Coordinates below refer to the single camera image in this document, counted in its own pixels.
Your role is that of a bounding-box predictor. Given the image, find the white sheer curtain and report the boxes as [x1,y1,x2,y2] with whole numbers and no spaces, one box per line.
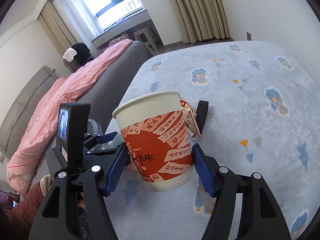
[64,0,104,39]

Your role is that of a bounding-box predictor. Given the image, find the brown chair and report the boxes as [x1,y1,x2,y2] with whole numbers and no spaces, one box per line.
[64,59,77,75]

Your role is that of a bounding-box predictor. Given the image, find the orange snack packet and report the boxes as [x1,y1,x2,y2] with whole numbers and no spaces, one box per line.
[179,96,202,140]

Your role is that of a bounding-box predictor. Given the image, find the light blue printed blanket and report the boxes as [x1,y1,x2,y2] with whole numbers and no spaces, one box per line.
[102,40,320,240]

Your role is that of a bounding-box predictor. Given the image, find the pink duvet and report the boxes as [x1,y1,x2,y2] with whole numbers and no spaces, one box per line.
[6,39,134,195]

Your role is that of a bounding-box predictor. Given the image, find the wide beige curtain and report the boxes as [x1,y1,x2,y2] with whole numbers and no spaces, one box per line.
[166,0,230,44]

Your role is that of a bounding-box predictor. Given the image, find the narrow beige curtain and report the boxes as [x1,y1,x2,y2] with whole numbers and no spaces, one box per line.
[37,1,77,55]

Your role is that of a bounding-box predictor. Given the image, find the white cloth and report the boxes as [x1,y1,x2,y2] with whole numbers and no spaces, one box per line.
[62,47,78,62]

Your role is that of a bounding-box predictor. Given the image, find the grey headboard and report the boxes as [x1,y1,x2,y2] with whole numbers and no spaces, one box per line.
[0,66,59,155]

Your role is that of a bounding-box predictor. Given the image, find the grey bed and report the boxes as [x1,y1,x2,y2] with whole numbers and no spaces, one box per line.
[30,41,155,188]

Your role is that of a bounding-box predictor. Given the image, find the black object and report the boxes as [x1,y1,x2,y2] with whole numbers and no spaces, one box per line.
[196,100,209,133]

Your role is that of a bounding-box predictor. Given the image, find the window bench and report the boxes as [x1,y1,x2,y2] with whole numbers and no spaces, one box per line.
[90,10,153,49]

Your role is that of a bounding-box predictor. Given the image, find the pink cloth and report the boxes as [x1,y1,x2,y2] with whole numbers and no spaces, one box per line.
[109,34,131,46]

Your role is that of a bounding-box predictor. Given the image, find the dark clothes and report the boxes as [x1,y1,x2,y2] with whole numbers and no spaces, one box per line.
[72,43,94,67]

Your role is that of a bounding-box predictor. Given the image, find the grey perforated wastebasket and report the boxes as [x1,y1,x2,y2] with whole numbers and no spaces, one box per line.
[86,119,102,145]

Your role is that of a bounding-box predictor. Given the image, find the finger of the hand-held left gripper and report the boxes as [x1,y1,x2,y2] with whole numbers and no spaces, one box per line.
[83,131,118,147]
[86,147,122,158]

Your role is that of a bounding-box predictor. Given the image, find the white plastic stool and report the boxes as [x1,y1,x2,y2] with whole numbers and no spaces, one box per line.
[133,25,158,53]

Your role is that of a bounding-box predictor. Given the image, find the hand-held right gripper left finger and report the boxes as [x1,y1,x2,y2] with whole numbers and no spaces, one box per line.
[27,142,130,240]

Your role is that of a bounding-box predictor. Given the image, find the window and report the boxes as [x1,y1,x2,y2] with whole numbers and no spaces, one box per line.
[79,0,148,37]

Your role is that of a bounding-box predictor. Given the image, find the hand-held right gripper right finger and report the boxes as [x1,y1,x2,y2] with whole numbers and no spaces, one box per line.
[192,143,292,240]

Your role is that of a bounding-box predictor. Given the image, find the red and white paper cup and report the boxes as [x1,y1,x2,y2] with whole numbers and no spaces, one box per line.
[112,90,196,192]

